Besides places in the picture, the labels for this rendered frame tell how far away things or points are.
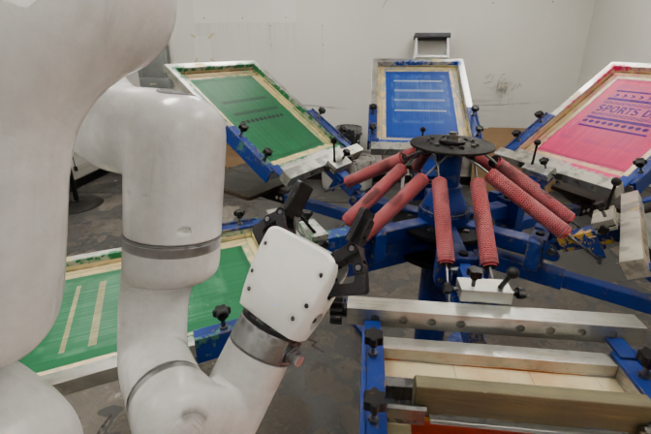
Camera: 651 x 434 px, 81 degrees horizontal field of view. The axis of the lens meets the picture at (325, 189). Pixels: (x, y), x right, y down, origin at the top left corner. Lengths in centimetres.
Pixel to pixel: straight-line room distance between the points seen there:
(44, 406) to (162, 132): 19
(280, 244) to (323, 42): 434
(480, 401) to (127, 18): 79
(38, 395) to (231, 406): 19
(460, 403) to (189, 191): 66
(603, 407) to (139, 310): 77
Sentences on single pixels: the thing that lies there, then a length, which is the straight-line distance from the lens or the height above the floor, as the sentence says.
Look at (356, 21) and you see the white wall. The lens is 470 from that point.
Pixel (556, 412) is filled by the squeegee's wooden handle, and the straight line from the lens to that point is 89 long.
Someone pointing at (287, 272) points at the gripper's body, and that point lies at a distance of 43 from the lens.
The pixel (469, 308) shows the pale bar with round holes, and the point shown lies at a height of 104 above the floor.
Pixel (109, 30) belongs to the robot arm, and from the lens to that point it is 25.
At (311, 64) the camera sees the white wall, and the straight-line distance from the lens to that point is 474.
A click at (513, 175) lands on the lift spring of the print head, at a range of 149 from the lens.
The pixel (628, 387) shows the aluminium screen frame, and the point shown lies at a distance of 110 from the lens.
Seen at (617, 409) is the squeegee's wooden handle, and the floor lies 105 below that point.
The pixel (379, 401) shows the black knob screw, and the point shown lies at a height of 106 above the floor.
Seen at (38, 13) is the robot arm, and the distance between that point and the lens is 24.
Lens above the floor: 164
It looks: 21 degrees down
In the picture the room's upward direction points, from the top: straight up
